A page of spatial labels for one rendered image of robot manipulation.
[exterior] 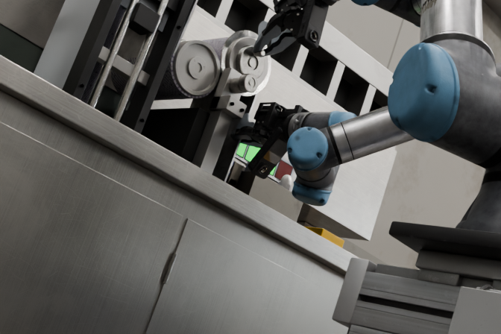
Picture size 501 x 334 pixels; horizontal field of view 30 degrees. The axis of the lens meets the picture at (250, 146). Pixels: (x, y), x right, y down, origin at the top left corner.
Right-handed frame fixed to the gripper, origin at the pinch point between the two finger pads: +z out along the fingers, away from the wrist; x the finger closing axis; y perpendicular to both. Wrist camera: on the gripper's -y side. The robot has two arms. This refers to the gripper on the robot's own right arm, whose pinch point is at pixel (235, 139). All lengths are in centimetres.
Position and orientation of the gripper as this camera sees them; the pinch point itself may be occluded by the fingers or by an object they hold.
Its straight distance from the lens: 210.9
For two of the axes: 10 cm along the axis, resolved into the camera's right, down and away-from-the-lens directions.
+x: -6.9, -4.2, -5.9
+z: -6.5, -0.1, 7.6
